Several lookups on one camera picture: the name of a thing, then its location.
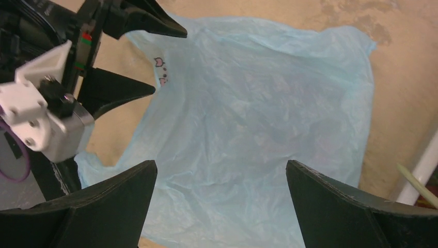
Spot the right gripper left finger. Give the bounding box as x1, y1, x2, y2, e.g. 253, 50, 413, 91
1, 160, 158, 248

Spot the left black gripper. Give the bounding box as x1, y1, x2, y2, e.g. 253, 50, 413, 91
1, 1, 155, 119

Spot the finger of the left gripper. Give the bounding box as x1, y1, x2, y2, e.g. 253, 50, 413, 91
103, 0, 187, 39

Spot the light blue plastic bag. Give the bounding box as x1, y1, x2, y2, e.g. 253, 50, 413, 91
76, 17, 376, 247

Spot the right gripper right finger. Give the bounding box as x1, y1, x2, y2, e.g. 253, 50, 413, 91
286, 160, 437, 247

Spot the white plastic fruit tray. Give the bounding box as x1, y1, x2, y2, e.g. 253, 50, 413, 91
396, 130, 437, 205

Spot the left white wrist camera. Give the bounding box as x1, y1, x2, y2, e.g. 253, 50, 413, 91
1, 40, 95, 163

